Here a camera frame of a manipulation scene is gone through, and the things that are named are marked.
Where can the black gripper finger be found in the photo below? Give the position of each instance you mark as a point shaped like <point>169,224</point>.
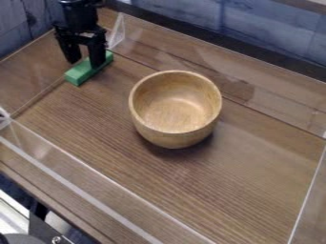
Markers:
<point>96,49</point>
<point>70,48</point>

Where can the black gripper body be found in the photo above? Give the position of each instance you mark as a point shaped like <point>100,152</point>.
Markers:
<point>80,18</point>

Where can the green rectangular block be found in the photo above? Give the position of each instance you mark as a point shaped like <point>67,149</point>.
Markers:
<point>82,72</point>

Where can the wooden bowl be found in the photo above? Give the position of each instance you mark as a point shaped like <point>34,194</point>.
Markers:
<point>175,106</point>

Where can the clear acrylic corner bracket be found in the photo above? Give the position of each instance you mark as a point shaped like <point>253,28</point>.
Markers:
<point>116,35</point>

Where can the clear acrylic enclosure wall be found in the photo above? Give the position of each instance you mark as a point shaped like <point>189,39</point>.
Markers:
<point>230,191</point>

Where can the black metal bracket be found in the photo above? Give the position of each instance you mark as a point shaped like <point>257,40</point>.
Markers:
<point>54,231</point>

